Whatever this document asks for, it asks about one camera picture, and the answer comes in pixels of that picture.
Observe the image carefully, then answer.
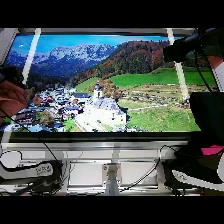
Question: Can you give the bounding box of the black cable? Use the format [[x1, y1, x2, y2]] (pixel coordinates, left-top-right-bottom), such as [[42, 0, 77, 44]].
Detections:
[[118, 144, 170, 193], [0, 108, 61, 163], [193, 49, 214, 94]]

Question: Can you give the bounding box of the red-brown garment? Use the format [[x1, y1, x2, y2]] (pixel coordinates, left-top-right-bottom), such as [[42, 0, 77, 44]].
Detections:
[[0, 79, 30, 118]]

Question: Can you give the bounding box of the red garment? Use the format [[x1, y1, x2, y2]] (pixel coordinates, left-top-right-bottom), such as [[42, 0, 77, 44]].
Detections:
[[207, 54, 224, 71]]

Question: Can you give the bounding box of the white garment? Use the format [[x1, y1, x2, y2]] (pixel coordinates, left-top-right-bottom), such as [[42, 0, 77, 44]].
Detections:
[[213, 61, 224, 93]]

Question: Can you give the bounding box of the silver frame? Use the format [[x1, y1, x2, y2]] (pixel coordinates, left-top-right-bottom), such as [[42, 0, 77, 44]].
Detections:
[[0, 27, 224, 197]]

